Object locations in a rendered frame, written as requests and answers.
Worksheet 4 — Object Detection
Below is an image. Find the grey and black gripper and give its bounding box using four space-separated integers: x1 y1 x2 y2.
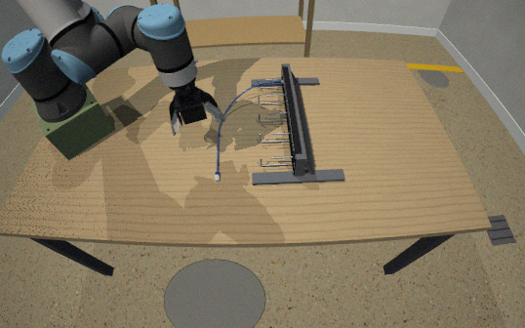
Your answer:
169 77 225 135

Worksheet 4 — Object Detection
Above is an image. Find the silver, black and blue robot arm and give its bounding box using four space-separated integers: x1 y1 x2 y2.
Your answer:
1 0 198 123

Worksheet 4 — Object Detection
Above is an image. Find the black network patch panel rack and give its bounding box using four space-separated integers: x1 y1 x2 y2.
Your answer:
252 63 344 185

